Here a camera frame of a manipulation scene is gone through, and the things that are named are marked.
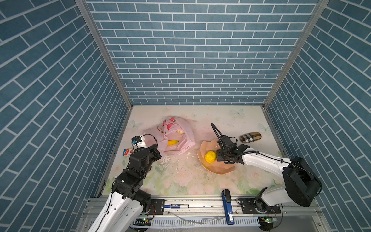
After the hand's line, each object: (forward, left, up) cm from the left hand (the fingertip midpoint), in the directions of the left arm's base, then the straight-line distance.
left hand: (162, 144), depth 73 cm
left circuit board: (-30, +9, -25) cm, 40 cm away
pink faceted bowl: (-5, -31, -18) cm, 36 cm away
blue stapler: (-26, -34, -17) cm, 46 cm away
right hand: (+3, -33, -17) cm, 38 cm away
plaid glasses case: (+17, -56, -17) cm, 61 cm away
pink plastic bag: (+19, -3, -20) cm, 28 cm away
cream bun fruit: (+20, -8, -17) cm, 27 cm away
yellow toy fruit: (0, -27, -14) cm, 30 cm away
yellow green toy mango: (+13, -2, -19) cm, 24 cm away
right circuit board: (-30, -54, -21) cm, 65 cm away
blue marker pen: (-24, -8, -21) cm, 33 cm away
